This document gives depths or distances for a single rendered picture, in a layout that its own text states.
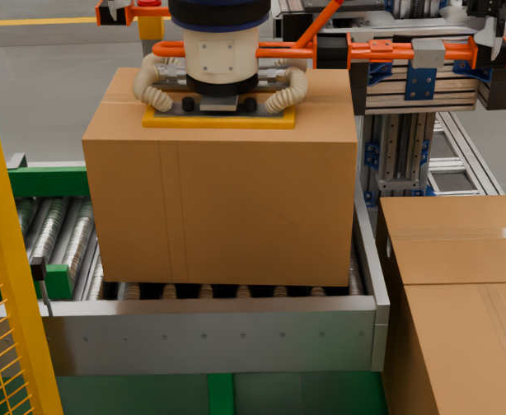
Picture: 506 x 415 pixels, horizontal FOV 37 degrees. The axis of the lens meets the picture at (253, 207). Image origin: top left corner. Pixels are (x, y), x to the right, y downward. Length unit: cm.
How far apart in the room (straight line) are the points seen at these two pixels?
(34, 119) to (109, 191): 232
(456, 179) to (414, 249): 102
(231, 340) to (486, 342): 57
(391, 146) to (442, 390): 112
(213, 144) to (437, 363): 67
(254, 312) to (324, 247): 23
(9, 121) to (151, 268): 232
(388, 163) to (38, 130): 196
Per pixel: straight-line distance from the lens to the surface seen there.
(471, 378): 167
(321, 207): 169
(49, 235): 210
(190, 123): 167
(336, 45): 172
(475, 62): 176
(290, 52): 171
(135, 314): 171
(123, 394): 236
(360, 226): 194
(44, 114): 405
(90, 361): 183
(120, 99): 184
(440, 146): 319
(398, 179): 263
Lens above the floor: 171
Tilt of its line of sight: 33 degrees down
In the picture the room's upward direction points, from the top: 1 degrees counter-clockwise
